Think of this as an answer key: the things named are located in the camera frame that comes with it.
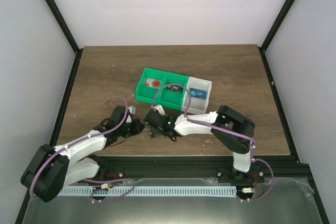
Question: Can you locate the metal sheet front plate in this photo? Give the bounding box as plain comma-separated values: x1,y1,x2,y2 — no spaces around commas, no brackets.
24,178,322,223

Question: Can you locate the white plastic bin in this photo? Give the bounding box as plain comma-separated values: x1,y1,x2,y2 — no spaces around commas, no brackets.
181,76,212,114

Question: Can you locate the white red credit card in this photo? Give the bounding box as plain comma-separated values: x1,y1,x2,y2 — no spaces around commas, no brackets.
145,78,161,89

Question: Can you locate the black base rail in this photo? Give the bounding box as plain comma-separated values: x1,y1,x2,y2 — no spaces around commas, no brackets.
92,156,313,181

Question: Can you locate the middle green plastic bin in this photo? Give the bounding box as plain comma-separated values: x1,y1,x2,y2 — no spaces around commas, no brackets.
159,72,187,111

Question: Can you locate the green plastic bin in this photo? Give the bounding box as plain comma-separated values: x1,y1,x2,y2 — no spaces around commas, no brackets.
135,68,166,103
159,72,187,111

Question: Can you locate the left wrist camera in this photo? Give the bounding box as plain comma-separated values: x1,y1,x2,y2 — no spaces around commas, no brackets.
128,105,136,115

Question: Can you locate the black frame post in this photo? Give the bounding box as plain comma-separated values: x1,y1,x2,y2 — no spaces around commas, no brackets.
258,0,312,51
28,0,81,54

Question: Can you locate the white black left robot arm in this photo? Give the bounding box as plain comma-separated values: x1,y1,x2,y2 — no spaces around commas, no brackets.
20,106,144,202

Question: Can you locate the black right frame post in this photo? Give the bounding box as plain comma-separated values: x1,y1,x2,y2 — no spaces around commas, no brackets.
258,0,312,51

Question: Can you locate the left green plastic bin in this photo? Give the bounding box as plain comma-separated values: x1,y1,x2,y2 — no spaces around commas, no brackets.
135,68,166,103

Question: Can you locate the beige leather card holder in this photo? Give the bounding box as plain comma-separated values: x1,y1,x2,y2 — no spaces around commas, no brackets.
146,126,162,138

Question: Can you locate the black left frame post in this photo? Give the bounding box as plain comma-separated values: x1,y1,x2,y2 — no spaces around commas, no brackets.
28,0,81,54

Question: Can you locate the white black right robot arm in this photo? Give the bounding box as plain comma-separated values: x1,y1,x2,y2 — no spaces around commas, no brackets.
144,105,256,184

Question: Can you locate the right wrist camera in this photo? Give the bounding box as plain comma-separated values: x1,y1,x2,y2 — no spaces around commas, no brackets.
152,104,165,115

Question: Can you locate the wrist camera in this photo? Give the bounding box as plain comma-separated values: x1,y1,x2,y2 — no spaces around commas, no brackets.
128,105,136,115
152,104,165,115

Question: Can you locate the blue VIP credit card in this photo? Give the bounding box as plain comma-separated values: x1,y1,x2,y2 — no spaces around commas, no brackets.
190,88,207,100

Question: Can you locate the light blue slotted cable duct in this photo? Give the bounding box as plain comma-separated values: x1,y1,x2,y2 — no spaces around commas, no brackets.
58,186,237,197

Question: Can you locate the black VIP credit card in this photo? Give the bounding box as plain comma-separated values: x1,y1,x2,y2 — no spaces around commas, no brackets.
166,83,184,93

